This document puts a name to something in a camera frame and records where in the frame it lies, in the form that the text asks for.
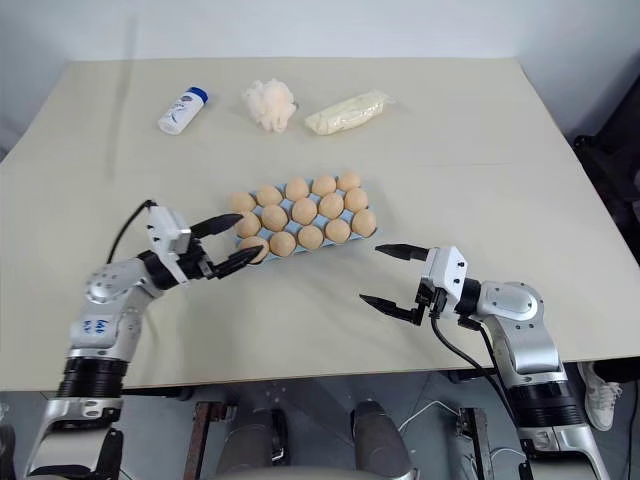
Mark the brown egg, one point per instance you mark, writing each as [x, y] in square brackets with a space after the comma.
[248, 227]
[243, 201]
[338, 230]
[282, 244]
[331, 205]
[252, 243]
[364, 222]
[269, 195]
[324, 185]
[304, 210]
[310, 237]
[349, 180]
[356, 199]
[297, 188]
[274, 217]

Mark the black chair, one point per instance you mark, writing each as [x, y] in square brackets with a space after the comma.
[612, 165]

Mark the peach mesh bath sponge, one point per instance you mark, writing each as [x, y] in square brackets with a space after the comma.
[267, 105]

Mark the dark trouser leg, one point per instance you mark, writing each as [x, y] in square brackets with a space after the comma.
[617, 371]

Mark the clear bag of white contents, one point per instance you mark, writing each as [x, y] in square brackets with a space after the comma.
[345, 112]

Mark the white sneaker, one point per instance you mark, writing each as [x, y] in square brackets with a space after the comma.
[600, 395]

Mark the light blue egg carton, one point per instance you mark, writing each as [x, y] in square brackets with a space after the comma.
[298, 250]

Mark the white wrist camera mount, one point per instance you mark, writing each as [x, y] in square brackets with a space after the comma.
[167, 230]
[445, 272]

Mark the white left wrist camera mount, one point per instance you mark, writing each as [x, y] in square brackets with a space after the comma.
[167, 230]

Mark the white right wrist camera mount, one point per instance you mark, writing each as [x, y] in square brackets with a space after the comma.
[445, 272]

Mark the white bottle with blue cap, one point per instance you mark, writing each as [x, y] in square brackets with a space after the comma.
[181, 112]

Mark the grey robot torso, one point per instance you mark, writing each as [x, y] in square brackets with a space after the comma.
[310, 475]

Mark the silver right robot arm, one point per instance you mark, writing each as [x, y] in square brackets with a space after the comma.
[525, 325]

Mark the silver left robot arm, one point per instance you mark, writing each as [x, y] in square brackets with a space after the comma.
[107, 320]

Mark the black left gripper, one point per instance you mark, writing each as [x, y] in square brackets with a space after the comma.
[192, 265]

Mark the dark rounded shape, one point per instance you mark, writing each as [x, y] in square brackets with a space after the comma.
[250, 440]
[377, 435]

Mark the rusty metal table leg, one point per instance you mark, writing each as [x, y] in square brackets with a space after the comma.
[202, 435]
[477, 440]

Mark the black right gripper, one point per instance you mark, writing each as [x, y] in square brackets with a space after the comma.
[435, 302]

